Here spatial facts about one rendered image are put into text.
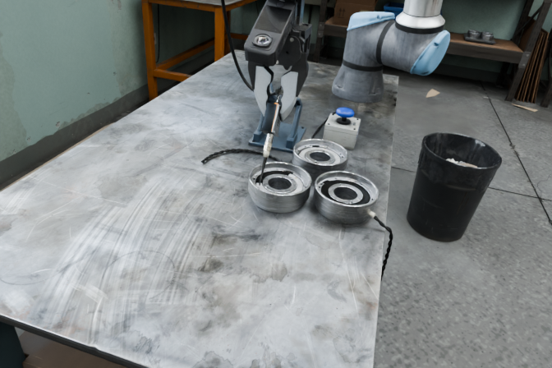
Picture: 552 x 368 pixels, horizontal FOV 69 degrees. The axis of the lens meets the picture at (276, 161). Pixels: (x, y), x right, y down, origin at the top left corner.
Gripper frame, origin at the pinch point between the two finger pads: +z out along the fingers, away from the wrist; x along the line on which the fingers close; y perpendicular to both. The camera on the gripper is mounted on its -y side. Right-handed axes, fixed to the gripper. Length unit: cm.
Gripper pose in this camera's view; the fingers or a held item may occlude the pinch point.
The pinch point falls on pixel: (273, 113)
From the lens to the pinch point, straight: 67.9
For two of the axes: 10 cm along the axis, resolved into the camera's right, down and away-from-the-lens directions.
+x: -9.6, -2.0, 1.9
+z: -0.8, 8.6, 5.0
